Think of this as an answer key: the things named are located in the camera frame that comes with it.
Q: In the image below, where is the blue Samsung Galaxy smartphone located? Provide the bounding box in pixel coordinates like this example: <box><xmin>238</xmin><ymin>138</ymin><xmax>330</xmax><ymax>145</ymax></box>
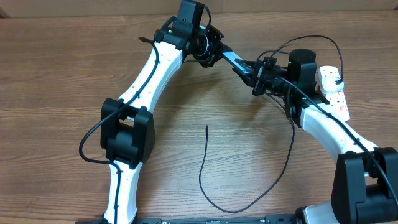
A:
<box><xmin>222</xmin><ymin>51</ymin><xmax>253</xmax><ymax>75</ymax></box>

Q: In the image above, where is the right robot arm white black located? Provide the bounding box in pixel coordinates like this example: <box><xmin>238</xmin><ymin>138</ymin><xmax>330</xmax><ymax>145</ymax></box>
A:
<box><xmin>224</xmin><ymin>49</ymin><xmax>397</xmax><ymax>223</ymax></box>

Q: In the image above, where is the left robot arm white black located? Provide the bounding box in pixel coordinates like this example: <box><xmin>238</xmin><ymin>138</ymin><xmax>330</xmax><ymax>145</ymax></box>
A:
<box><xmin>100</xmin><ymin>1</ymin><xmax>237</xmax><ymax>223</ymax></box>

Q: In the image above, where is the white USB charger plug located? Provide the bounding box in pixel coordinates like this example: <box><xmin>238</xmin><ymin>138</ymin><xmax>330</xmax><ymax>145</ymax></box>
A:
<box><xmin>320</xmin><ymin>77</ymin><xmax>345</xmax><ymax>94</ymax></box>

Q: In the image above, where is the white power extension strip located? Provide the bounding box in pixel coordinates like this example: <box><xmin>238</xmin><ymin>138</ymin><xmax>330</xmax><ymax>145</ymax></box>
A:
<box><xmin>318</xmin><ymin>65</ymin><xmax>350</xmax><ymax>121</ymax></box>

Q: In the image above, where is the brown cardboard backdrop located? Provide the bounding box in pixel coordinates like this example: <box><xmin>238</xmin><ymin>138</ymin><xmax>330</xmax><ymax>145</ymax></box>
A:
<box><xmin>1</xmin><ymin>0</ymin><xmax>397</xmax><ymax>18</ymax></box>

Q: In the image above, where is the black USB charging cable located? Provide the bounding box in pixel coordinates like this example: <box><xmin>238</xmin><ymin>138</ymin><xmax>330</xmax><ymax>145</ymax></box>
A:
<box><xmin>198</xmin><ymin>35</ymin><xmax>345</xmax><ymax>214</ymax></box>

